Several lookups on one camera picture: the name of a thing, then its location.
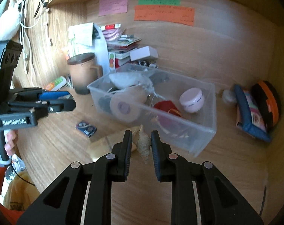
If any beige spiral seashell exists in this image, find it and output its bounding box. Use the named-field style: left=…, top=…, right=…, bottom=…
left=133, top=125, right=151, bottom=164

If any red pouch gold ribbon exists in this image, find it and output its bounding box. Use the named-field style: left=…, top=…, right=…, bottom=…
left=151, top=100, right=189, bottom=139

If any white drawstring pouch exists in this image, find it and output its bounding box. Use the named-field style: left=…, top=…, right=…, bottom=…
left=108, top=72, right=166, bottom=100

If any person's left hand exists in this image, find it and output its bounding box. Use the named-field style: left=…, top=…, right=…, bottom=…
left=4, top=130, right=18, bottom=156

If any orange white tissue pack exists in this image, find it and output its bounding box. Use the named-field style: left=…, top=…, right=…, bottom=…
left=44, top=76, right=67, bottom=92

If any small blue card box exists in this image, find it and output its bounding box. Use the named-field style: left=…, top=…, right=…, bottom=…
left=75, top=120, right=97, bottom=138

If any brown mug with lid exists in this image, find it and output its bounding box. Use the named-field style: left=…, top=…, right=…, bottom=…
left=67, top=52, right=103, bottom=95

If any cream lotion bottle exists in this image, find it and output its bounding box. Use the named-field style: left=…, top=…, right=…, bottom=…
left=87, top=125, right=141, bottom=161

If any white tape roll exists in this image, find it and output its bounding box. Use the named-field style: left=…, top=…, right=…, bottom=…
left=109, top=85, right=148, bottom=123

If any white plush toy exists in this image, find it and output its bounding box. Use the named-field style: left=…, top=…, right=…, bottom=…
left=0, top=0, right=22, bottom=42

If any blue zip pouch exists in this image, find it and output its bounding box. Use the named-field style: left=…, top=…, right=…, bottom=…
left=234, top=84, right=271, bottom=142

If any white small box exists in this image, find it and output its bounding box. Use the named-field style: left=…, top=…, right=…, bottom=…
left=130, top=46, right=159, bottom=61

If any clear cup with trinkets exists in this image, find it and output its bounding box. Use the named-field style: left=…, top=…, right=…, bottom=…
left=136, top=60, right=158, bottom=69

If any clear plastic storage bin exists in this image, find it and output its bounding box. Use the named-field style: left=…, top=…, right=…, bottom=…
left=87, top=64, right=217, bottom=156

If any pink round compact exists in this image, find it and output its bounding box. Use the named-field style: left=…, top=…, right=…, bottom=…
left=179, top=88, right=205, bottom=113

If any pink sticky note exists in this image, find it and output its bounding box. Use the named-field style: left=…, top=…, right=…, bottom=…
left=99, top=0, right=128, bottom=16

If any orange black round case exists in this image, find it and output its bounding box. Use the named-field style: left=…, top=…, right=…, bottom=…
left=250, top=80, right=282, bottom=133

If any green sticky note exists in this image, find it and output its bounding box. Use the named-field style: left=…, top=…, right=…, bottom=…
left=138, top=0, right=181, bottom=6

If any orange sticky note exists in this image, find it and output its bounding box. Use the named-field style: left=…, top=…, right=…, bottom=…
left=134, top=5, right=195, bottom=26

